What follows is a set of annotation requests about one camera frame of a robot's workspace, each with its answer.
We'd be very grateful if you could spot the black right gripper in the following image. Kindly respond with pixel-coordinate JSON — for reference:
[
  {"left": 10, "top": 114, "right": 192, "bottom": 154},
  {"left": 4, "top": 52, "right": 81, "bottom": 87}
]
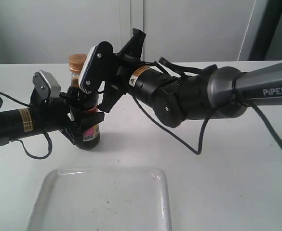
[{"left": 98, "top": 28, "right": 177, "bottom": 113}]

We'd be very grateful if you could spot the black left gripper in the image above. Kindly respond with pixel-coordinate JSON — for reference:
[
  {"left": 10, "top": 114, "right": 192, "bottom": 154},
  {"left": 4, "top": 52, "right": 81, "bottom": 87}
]
[{"left": 29, "top": 90, "right": 105, "bottom": 145}]

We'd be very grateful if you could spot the dark soy sauce bottle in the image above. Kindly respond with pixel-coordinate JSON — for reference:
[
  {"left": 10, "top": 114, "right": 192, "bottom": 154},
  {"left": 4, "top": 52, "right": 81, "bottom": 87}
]
[{"left": 67, "top": 54, "right": 100, "bottom": 150}]

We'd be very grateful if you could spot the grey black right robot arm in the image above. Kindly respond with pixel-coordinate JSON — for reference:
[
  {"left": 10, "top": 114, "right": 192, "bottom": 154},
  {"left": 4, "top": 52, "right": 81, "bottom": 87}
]
[{"left": 96, "top": 30, "right": 282, "bottom": 128}]

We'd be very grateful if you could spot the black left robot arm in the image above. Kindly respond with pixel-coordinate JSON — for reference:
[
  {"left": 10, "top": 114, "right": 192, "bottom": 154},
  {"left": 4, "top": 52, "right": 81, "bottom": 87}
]
[{"left": 0, "top": 90, "right": 105, "bottom": 152}]

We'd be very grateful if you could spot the white plastic tray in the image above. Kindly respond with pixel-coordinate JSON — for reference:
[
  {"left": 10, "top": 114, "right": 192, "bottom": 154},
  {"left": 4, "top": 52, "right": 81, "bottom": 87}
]
[{"left": 27, "top": 167, "right": 172, "bottom": 231}]

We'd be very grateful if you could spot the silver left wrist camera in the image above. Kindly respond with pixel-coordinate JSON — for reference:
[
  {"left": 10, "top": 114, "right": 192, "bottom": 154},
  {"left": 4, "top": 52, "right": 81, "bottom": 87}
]
[{"left": 33, "top": 70, "right": 61, "bottom": 100}]

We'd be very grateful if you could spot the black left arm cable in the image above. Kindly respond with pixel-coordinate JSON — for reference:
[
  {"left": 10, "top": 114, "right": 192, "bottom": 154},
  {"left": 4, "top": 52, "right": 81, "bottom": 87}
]
[{"left": 0, "top": 88, "right": 54, "bottom": 159}]

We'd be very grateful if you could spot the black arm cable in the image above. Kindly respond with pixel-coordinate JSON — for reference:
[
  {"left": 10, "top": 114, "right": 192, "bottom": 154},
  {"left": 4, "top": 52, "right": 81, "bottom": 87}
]
[
  {"left": 131, "top": 57, "right": 282, "bottom": 174},
  {"left": 0, "top": 88, "right": 54, "bottom": 159}
]

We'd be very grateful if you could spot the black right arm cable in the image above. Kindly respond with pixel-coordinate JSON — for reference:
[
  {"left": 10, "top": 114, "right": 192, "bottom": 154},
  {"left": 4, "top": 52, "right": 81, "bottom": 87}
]
[{"left": 131, "top": 57, "right": 282, "bottom": 174}]

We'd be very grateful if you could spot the dark vertical post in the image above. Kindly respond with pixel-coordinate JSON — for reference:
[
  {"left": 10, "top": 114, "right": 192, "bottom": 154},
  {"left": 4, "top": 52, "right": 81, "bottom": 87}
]
[{"left": 247, "top": 0, "right": 282, "bottom": 61}]

